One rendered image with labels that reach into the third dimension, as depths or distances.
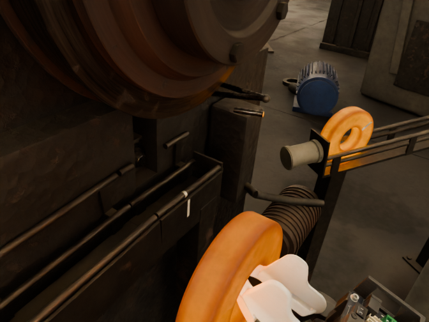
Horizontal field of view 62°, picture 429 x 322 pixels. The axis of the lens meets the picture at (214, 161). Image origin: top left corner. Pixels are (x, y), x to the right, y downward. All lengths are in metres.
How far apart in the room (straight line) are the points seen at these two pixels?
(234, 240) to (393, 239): 1.58
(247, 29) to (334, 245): 1.32
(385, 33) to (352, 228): 1.87
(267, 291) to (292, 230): 0.60
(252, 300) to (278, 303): 0.03
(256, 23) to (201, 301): 0.36
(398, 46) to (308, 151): 2.37
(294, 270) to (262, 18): 0.33
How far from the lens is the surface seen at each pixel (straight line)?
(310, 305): 0.36
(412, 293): 1.42
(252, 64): 0.94
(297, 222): 0.93
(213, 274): 0.30
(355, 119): 0.94
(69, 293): 0.55
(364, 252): 1.73
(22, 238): 0.56
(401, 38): 3.19
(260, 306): 0.34
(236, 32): 0.48
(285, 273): 0.35
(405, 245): 1.86
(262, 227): 0.33
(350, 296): 0.34
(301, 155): 0.88
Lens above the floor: 1.12
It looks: 33 degrees down
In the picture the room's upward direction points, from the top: 5 degrees clockwise
